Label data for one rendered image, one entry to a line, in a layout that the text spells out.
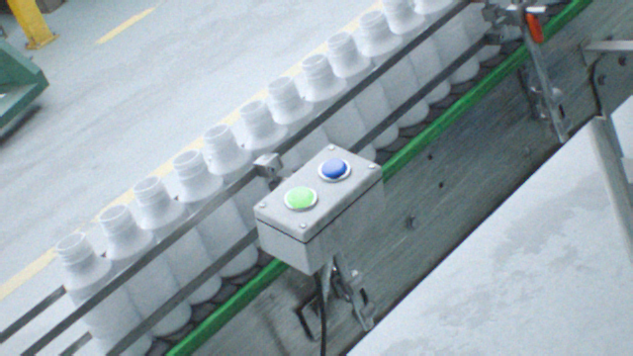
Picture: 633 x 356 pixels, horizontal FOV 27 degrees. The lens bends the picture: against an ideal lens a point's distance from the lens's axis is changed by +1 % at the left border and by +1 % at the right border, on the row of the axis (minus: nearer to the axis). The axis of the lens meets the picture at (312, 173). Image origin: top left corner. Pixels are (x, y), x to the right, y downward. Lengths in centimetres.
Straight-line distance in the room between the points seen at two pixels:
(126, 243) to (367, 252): 36
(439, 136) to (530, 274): 152
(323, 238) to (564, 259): 187
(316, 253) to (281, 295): 17
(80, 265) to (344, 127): 42
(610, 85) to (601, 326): 105
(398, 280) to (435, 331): 144
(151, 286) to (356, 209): 26
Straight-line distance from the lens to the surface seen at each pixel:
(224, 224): 158
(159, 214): 154
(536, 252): 335
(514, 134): 191
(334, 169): 149
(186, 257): 156
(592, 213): 344
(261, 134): 162
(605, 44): 201
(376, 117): 175
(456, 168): 182
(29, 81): 604
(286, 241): 146
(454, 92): 185
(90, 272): 150
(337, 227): 148
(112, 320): 152
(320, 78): 168
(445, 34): 184
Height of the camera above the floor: 174
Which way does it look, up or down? 24 degrees down
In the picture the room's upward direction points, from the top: 24 degrees counter-clockwise
